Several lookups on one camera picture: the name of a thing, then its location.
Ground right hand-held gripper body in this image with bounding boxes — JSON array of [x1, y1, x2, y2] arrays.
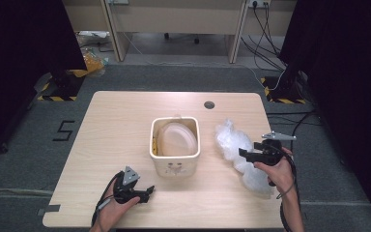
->
[[256, 130, 298, 167]]

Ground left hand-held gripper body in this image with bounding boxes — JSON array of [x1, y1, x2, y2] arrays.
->
[[113, 165, 143, 205]]

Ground clear plastic bag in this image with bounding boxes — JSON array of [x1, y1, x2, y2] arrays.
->
[[214, 119, 275, 196]]

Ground cream square plastic bin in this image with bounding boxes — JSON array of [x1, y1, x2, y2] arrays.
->
[[149, 116, 202, 178]]

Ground stack of translucent disposable plates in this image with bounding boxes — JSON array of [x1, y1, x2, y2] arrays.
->
[[157, 121, 198, 158]]

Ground person's left hand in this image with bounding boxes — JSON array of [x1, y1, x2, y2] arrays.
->
[[93, 187, 141, 230]]

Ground person's right hand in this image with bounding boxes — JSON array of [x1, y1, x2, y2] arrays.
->
[[253, 148, 295, 196]]

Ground black stand base hazard tape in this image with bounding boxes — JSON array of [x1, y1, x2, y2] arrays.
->
[[260, 75, 307, 105], [37, 69, 86, 102]]

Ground grey tape piece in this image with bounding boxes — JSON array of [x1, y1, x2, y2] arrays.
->
[[37, 204, 61, 217]]

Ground black curtain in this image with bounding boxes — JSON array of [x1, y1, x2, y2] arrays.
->
[[278, 0, 371, 232], [0, 0, 88, 162]]

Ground yellow plastic bag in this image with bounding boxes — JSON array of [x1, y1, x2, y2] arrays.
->
[[73, 50, 106, 79]]

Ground beige desk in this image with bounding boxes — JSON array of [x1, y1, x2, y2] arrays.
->
[[61, 0, 299, 64]]

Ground pile of clear plastic bags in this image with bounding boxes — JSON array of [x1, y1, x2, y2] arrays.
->
[[75, 30, 111, 49]]

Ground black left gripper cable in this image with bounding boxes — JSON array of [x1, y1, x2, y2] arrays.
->
[[91, 170, 124, 227]]

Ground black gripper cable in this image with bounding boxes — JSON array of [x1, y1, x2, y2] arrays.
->
[[275, 151, 302, 232], [91, 170, 124, 227]]

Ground grey cable plug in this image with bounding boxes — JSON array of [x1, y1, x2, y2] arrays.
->
[[98, 198, 113, 211]]

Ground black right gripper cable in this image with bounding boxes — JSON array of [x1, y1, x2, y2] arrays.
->
[[275, 151, 302, 232]]

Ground black floor cable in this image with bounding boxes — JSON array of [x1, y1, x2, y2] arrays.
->
[[265, 109, 323, 153]]

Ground bundle of black power cables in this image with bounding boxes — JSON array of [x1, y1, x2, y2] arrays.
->
[[241, 1, 288, 73]]

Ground white wall outlet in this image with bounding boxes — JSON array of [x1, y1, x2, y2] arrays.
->
[[248, 0, 271, 9]]

